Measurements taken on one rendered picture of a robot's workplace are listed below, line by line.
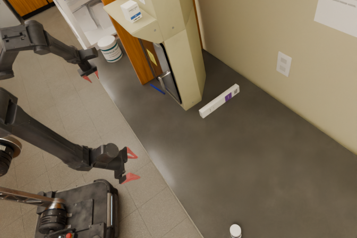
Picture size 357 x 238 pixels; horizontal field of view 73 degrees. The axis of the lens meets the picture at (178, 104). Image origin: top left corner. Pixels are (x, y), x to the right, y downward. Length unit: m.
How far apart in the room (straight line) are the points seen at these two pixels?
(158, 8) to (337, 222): 1.01
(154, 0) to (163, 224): 1.66
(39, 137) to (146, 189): 1.57
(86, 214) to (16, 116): 1.46
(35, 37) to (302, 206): 1.15
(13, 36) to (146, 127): 0.73
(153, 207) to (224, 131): 1.14
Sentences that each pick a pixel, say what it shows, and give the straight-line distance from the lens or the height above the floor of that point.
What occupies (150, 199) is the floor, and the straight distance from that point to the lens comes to 2.21.
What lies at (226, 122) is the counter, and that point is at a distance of 1.27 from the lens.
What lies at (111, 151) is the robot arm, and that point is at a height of 1.26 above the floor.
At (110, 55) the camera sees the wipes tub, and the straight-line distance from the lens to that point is 1.84.
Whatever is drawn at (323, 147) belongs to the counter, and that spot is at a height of 0.94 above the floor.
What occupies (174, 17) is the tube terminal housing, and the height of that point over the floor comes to 1.48.
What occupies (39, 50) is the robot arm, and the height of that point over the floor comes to 1.57.
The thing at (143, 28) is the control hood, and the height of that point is 1.50.
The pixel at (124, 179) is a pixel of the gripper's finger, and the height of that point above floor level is 1.12.
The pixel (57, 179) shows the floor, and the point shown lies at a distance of 2.75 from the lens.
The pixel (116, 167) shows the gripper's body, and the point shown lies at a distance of 1.02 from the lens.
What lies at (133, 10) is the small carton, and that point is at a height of 1.55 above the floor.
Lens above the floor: 1.98
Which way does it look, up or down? 48 degrees down
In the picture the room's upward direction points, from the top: 19 degrees counter-clockwise
